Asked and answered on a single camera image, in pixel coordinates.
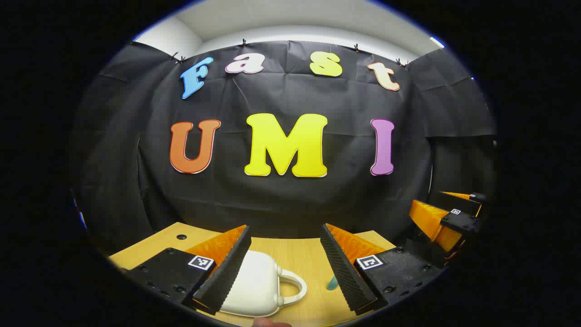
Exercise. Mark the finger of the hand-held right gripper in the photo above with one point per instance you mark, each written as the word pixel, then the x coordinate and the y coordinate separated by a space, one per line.
pixel 467 202
pixel 433 218

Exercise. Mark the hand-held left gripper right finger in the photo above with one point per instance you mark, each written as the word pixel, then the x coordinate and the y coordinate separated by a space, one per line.
pixel 342 268

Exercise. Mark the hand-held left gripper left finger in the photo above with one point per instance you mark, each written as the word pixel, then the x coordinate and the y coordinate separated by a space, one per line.
pixel 229 268

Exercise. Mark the clear teal cone tube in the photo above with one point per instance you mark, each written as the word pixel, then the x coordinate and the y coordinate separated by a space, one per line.
pixel 332 282

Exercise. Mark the white suitcase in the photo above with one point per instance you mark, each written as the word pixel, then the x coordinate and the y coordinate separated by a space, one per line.
pixel 254 281

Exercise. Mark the black backdrop cloth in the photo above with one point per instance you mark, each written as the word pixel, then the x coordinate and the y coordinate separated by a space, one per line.
pixel 272 204

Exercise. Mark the ceiling light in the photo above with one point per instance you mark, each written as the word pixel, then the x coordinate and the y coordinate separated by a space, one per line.
pixel 437 42

